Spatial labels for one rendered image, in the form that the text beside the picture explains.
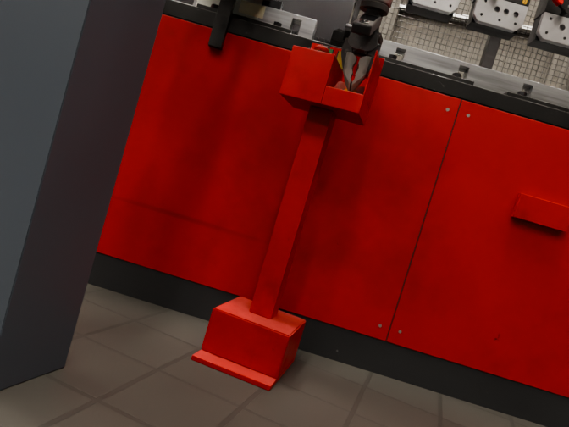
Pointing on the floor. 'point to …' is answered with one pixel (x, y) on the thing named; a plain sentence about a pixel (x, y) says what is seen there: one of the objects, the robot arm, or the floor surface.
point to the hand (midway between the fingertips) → (350, 85)
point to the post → (489, 52)
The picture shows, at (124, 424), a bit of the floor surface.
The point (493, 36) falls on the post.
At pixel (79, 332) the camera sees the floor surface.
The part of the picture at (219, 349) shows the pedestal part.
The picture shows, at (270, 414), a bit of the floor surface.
